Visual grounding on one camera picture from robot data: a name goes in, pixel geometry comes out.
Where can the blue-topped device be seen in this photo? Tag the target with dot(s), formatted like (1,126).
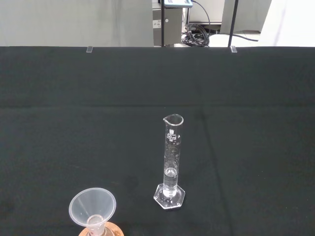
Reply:
(178,2)

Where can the small clear cloth clip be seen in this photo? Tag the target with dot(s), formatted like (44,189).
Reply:
(233,49)
(89,49)

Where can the grey backdrop panel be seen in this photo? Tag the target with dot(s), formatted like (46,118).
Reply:
(73,22)

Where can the thin black pole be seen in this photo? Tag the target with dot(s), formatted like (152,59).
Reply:
(163,24)
(232,22)

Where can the translucent plastic funnel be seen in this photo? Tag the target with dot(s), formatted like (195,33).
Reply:
(81,204)

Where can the grey metal cabinet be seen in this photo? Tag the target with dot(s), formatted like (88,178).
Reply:
(172,27)

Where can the white board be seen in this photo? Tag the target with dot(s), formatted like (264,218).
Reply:
(290,22)

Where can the black bench cloth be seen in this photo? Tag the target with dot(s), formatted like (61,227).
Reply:
(73,123)

